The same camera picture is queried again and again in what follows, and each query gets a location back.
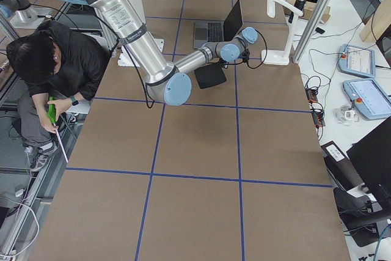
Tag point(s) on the blue teach pendant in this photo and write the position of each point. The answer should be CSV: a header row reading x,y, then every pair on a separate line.
x,y
357,61
368,98

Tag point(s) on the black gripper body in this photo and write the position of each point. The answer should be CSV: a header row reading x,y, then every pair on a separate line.
x,y
222,63

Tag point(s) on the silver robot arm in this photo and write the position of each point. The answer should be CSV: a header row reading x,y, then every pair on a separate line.
x,y
166,82

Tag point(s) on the aluminium frame post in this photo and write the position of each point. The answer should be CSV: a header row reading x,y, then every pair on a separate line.
x,y
309,29

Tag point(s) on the black monitor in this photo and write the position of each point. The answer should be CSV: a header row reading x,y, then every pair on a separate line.
x,y
371,159

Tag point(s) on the black mouse pad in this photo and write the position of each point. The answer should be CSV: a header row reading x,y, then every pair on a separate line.
x,y
210,76

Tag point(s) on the lower blue teach pendant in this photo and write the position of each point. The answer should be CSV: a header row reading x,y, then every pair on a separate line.
x,y
368,98

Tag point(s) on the white desk lamp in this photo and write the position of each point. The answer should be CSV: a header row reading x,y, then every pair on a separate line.
x,y
281,36

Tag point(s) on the upper blue teach pendant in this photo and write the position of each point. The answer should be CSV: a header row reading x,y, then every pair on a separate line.
x,y
357,61

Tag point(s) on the grey laptop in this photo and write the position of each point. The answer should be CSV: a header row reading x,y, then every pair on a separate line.
x,y
218,31

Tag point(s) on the person in black hoodie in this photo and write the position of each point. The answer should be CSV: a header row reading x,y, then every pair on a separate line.
x,y
60,67

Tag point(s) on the cardboard box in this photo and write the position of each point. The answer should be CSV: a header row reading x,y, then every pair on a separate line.
x,y
309,8

